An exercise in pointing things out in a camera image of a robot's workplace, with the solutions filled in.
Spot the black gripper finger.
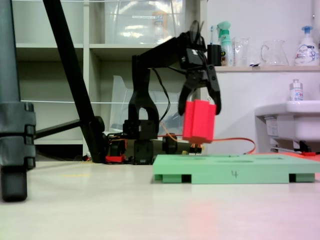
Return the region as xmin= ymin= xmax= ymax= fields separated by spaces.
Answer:
xmin=177 ymin=83 xmax=195 ymax=117
xmin=205 ymin=64 xmax=222 ymax=116

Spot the red cross columnar block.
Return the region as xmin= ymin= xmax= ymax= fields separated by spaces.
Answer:
xmin=182 ymin=99 xmax=217 ymax=145

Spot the black cup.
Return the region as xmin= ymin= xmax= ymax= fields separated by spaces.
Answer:
xmin=207 ymin=44 xmax=223 ymax=67

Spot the clear measuring cup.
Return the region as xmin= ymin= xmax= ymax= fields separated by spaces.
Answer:
xmin=233 ymin=36 xmax=251 ymax=67

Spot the green spray bottle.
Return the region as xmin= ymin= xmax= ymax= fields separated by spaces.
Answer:
xmin=216 ymin=20 xmax=235 ymax=67

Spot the clear glass pitcher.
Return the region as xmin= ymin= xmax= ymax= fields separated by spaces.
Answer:
xmin=260 ymin=39 xmax=290 ymax=67

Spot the green shape sorting board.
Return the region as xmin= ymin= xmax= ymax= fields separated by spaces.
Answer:
xmin=151 ymin=153 xmax=320 ymax=185

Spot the small clear sanitizer bottle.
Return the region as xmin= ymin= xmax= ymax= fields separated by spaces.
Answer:
xmin=289 ymin=79 xmax=304 ymax=102

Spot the red table clamp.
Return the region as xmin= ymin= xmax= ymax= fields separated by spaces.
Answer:
xmin=104 ymin=154 xmax=126 ymax=165

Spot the clear plastic storage box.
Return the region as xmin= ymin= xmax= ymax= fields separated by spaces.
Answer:
xmin=103 ymin=0 xmax=187 ymax=46

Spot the white sink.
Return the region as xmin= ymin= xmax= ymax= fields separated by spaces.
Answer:
xmin=254 ymin=99 xmax=320 ymax=152

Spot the white pump soap bottle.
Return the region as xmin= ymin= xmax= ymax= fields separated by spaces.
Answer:
xmin=293 ymin=25 xmax=320 ymax=67

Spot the white shelf unit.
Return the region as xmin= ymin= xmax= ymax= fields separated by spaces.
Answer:
xmin=11 ymin=0 xmax=209 ymax=161

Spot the black table clamp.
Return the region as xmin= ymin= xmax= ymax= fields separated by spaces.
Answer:
xmin=298 ymin=140 xmax=314 ymax=154

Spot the black tripod leg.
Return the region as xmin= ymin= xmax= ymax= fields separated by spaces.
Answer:
xmin=0 ymin=0 xmax=37 ymax=203
xmin=41 ymin=0 xmax=109 ymax=164

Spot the black tripod brace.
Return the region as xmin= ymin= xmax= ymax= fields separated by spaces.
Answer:
xmin=34 ymin=119 xmax=85 ymax=140

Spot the thin black wire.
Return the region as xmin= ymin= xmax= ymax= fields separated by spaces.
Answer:
xmin=151 ymin=66 xmax=172 ymax=124
xmin=189 ymin=19 xmax=208 ymax=50

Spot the thin orange wire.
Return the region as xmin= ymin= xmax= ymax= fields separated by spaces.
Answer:
xmin=157 ymin=119 xmax=257 ymax=155

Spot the wooden wall ledge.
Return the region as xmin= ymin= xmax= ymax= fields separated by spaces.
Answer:
xmin=214 ymin=65 xmax=320 ymax=74

